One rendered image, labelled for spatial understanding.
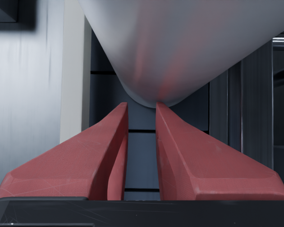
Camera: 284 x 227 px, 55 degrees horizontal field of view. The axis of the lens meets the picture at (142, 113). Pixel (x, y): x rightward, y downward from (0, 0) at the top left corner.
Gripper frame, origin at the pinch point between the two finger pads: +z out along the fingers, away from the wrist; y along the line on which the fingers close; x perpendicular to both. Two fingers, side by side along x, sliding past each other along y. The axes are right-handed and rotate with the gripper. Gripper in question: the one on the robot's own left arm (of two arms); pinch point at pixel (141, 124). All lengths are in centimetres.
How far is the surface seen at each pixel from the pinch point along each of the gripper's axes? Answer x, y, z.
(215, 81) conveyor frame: 1.3, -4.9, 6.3
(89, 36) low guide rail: -1.9, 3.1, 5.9
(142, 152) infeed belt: 4.9, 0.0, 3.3
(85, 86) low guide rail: 0.1, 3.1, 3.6
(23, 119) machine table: 6.2, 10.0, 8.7
